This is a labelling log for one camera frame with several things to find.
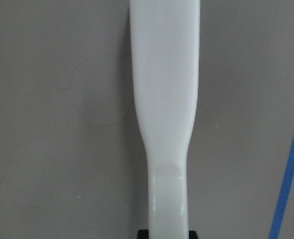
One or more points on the beige hand brush black bristles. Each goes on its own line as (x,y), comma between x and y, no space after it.
(165,37)

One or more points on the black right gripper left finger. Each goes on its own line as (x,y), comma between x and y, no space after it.
(143,234)

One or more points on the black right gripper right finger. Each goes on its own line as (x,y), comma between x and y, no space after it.
(192,235)

